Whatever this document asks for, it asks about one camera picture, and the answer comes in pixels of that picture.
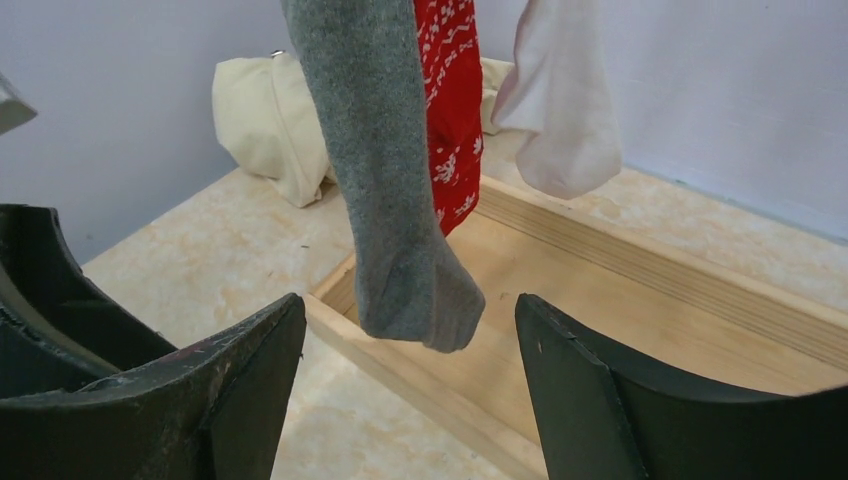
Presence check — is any beige crumpled cloth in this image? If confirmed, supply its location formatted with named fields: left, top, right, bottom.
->
left=212, top=53, right=514, bottom=208

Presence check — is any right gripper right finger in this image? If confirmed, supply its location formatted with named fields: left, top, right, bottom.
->
left=514, top=294, right=847, bottom=479

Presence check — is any grey sock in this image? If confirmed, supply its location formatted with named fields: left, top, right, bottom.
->
left=282, top=1, right=485, bottom=353

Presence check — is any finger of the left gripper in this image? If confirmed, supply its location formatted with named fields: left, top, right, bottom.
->
left=1, top=204, right=176, bottom=398

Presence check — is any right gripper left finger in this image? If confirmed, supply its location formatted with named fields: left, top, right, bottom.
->
left=1, top=294, right=306, bottom=479

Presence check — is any red snowflake sock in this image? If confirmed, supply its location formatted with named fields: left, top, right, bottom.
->
left=414, top=0, right=484, bottom=235

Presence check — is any white sock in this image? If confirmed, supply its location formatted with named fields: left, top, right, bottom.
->
left=491, top=0, right=622, bottom=200

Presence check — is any wooden drying rack frame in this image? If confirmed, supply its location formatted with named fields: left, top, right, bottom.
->
left=306, top=178, right=847, bottom=479

